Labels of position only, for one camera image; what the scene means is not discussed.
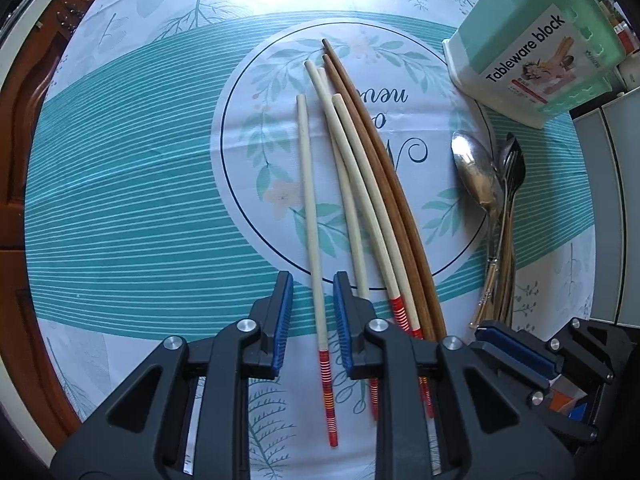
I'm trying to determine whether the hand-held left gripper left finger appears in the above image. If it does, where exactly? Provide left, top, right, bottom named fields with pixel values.
left=50, top=270, right=295, bottom=480

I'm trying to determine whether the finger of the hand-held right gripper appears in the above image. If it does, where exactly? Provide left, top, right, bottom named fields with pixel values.
left=524, top=388, right=602, bottom=444
left=475, top=318, right=632, bottom=387

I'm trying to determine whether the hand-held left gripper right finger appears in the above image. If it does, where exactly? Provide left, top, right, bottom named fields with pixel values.
left=332, top=271, right=576, bottom=480

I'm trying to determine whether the ivory chopstick red striped end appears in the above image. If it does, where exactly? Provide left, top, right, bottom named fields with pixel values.
left=304, top=60, right=436, bottom=420
left=316, top=67, right=381, bottom=421
left=331, top=93, right=426, bottom=341
left=296, top=94, right=340, bottom=448

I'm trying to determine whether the steel fork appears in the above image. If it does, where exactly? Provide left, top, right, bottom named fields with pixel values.
left=477, top=132, right=521, bottom=328

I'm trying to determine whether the shiny steel spoon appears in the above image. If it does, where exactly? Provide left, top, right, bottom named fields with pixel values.
left=451, top=130, right=502, bottom=328

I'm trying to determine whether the brown wooden chopstick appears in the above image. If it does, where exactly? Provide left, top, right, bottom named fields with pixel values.
left=322, top=54, right=437, bottom=341
left=321, top=38, right=448, bottom=341

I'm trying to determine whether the green utensil holder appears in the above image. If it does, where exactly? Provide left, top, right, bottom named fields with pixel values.
left=442, top=0, right=628, bottom=131

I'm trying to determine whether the floral teal tablecloth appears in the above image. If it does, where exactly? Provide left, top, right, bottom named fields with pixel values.
left=22, top=0, right=598, bottom=480

